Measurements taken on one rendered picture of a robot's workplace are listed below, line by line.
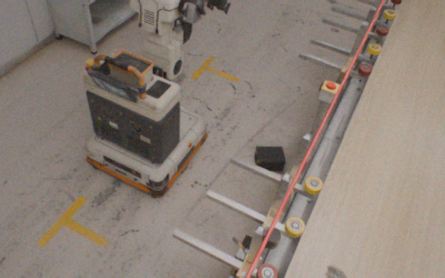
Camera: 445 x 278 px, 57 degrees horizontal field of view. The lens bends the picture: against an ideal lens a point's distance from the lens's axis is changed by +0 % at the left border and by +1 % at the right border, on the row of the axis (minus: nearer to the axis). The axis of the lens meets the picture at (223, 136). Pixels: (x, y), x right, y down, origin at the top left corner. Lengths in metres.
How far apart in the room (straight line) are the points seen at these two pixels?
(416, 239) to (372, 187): 0.29
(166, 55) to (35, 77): 1.62
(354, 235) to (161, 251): 1.30
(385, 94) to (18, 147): 2.53
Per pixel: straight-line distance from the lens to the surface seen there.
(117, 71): 2.42
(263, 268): 1.67
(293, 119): 3.51
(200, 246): 1.73
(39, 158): 3.25
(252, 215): 1.84
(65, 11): 4.03
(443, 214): 2.10
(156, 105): 2.31
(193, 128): 2.91
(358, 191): 1.99
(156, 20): 2.42
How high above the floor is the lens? 2.40
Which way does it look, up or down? 47 degrees down
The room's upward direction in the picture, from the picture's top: 7 degrees clockwise
